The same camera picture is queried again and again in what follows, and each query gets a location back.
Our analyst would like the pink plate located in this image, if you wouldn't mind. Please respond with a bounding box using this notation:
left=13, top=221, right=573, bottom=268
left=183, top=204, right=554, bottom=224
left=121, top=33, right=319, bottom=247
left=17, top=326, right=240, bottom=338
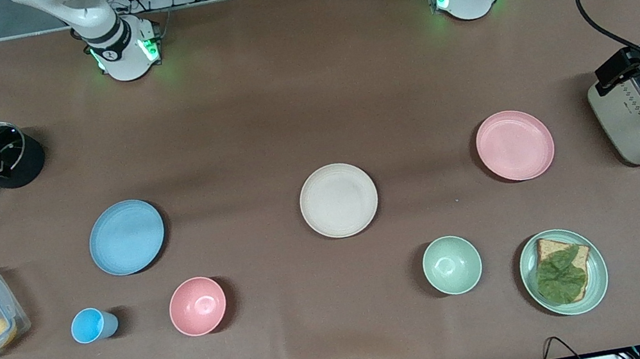
left=471, top=104, right=560, bottom=188

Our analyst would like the light blue plate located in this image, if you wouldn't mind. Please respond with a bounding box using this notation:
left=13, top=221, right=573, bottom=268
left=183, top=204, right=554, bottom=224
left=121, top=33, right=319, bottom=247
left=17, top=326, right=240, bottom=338
left=82, top=195, right=172, bottom=281

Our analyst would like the brown bread slice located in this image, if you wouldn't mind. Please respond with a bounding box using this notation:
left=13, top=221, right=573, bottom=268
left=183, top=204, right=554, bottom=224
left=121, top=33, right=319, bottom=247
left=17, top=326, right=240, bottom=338
left=532, top=231, right=599, bottom=306

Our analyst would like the light blue cup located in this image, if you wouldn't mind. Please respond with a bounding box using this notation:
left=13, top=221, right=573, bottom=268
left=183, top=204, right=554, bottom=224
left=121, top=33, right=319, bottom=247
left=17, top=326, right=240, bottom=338
left=68, top=304, right=121, bottom=346

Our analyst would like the light green plate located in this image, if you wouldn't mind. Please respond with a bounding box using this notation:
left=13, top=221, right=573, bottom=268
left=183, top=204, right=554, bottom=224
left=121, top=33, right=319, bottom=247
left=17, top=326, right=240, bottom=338
left=514, top=222, right=614, bottom=323

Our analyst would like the green lettuce leaf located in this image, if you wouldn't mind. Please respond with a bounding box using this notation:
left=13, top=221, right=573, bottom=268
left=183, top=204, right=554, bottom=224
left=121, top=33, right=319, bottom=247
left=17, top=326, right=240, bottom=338
left=531, top=245, right=593, bottom=308

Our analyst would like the pink bowl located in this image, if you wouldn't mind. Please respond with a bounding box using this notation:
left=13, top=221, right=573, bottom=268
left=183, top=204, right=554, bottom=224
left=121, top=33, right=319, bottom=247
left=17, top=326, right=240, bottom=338
left=164, top=272, right=232, bottom=341

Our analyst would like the light green bowl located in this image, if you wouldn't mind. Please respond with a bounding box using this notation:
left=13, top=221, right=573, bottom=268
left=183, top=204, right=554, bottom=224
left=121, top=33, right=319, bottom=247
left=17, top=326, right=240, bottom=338
left=418, top=231, right=487, bottom=300

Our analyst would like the brown table cloth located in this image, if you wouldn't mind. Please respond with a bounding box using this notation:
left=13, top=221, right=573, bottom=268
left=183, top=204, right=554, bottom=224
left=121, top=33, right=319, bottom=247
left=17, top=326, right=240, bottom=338
left=0, top=0, right=640, bottom=359

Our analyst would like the beige plate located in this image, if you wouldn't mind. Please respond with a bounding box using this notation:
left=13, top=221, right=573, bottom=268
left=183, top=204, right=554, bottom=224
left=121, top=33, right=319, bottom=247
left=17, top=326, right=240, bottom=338
left=294, top=157, right=385, bottom=245

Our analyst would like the black cable loop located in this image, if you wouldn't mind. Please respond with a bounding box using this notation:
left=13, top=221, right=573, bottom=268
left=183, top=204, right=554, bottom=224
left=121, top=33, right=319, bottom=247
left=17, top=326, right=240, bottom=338
left=539, top=330, right=591, bottom=359

